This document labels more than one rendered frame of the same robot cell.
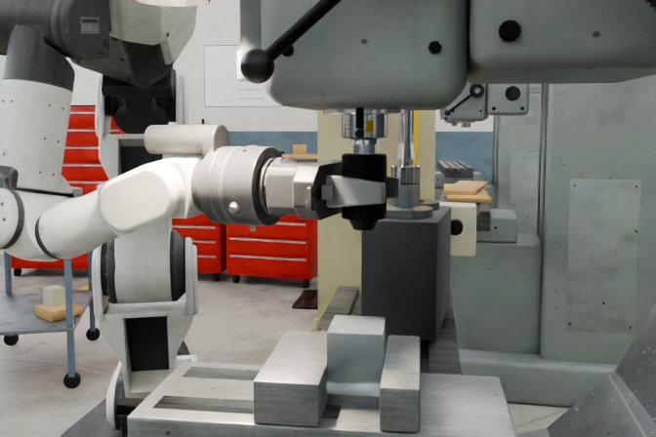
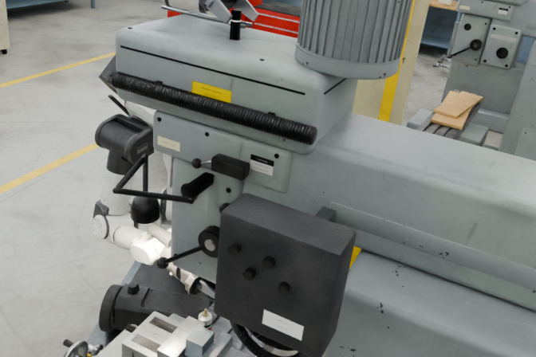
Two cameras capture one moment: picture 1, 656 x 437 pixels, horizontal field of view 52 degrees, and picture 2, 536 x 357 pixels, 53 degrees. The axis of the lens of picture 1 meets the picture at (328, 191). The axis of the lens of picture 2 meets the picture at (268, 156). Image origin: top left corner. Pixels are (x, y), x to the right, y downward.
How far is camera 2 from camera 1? 103 cm
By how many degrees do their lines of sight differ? 25
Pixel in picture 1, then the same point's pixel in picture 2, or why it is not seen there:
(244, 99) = not seen: outside the picture
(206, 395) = (151, 338)
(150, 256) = not seen: hidden behind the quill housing
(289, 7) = (177, 243)
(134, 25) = not seen: hidden behind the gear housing
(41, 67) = (120, 168)
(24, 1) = (115, 139)
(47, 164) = (121, 205)
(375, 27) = (203, 260)
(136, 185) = (140, 251)
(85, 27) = (139, 151)
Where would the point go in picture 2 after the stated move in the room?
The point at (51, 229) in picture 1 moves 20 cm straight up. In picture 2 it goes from (117, 241) to (116, 184)
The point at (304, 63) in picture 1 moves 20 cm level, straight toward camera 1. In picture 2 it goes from (181, 261) to (141, 315)
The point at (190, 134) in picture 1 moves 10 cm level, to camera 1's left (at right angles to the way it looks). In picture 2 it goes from (161, 237) to (130, 228)
